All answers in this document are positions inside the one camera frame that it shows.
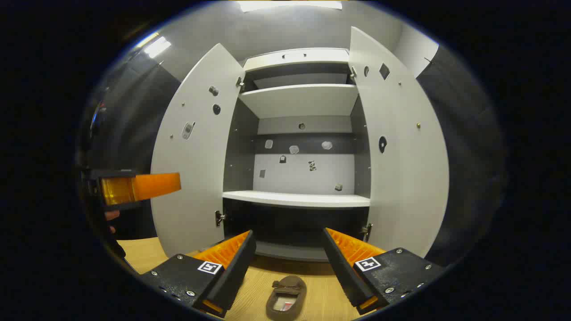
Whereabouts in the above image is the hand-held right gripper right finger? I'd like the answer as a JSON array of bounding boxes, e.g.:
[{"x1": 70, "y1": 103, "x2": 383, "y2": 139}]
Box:
[{"x1": 321, "y1": 227, "x2": 445, "y2": 315}]

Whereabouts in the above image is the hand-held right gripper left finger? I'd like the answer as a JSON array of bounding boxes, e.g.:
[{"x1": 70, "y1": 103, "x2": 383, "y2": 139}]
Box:
[{"x1": 138, "y1": 230, "x2": 257, "y2": 318}]

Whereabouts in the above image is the white cabinet door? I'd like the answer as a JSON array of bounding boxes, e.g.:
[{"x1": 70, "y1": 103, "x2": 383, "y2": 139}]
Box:
[
  {"x1": 150, "y1": 43, "x2": 246, "y2": 258},
  {"x1": 348, "y1": 26, "x2": 450, "y2": 259}
]

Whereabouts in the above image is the brown fuzzy shoe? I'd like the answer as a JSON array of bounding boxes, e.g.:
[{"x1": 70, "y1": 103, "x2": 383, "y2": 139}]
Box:
[{"x1": 266, "y1": 276, "x2": 307, "y2": 321}]

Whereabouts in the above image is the white shoe cabinet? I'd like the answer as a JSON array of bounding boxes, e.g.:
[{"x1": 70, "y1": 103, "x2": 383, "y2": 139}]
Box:
[{"x1": 150, "y1": 26, "x2": 450, "y2": 263}]

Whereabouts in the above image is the ceiling light panel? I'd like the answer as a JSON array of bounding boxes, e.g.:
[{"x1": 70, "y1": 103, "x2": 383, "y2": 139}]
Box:
[
  {"x1": 239, "y1": 0, "x2": 343, "y2": 12},
  {"x1": 143, "y1": 36, "x2": 172, "y2": 59}
]

